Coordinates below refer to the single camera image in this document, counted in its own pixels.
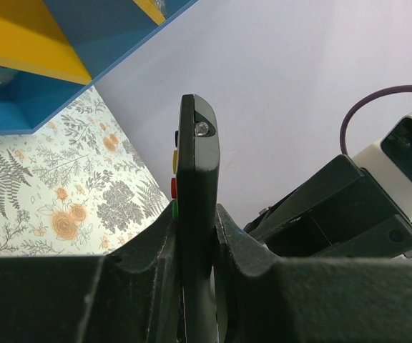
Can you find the blue shelf unit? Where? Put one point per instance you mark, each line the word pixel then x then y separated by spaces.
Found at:
pixel 55 50

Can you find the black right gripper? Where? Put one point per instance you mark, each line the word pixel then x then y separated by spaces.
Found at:
pixel 341 211

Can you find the black tv remote control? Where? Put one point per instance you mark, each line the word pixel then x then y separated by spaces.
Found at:
pixel 196 183

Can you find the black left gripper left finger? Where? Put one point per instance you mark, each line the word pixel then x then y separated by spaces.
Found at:
pixel 130 295

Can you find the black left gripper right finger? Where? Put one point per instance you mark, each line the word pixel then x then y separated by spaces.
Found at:
pixel 262 297

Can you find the floral table mat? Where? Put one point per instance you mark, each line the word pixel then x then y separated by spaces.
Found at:
pixel 76 186

